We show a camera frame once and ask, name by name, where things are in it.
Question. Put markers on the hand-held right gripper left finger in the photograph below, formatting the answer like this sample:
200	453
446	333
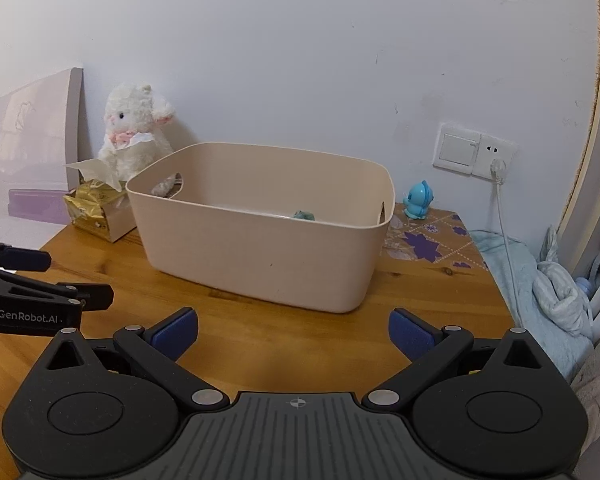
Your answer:
175	334

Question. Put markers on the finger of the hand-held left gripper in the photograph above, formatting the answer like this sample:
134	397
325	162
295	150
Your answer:
25	260
92	296

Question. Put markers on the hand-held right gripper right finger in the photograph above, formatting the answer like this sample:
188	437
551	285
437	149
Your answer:
411	334

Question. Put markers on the pink plastic storage bin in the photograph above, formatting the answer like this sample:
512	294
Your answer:
255	260

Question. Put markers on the green checked scrunchie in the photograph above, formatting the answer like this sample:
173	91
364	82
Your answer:
304	215

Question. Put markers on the gold tissue box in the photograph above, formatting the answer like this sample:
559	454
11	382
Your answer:
92	212

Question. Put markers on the purple floral table mat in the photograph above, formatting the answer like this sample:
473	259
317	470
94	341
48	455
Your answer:
425	247

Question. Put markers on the white tissue sheet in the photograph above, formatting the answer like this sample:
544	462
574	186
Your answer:
97	172

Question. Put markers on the light blue blanket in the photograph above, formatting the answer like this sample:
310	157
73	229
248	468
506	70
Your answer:
520	290

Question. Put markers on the pink printed board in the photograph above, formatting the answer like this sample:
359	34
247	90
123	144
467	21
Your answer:
30	135

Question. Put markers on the blue toy figure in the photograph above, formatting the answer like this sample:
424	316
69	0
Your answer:
417	200

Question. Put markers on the light blue striped cloth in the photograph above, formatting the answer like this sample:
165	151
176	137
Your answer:
562	290

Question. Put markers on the white plush lamb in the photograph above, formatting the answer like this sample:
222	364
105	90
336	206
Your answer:
130	125

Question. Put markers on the white plug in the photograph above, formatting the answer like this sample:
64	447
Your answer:
497	171

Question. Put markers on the blue plastic item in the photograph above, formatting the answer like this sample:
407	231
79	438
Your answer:
594	272

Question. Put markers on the beige curved headboard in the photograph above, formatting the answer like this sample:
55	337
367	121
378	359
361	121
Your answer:
587	135

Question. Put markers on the white light switch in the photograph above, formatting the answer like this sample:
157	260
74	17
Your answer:
455	149

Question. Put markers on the white wall socket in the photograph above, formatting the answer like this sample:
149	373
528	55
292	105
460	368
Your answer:
505	147

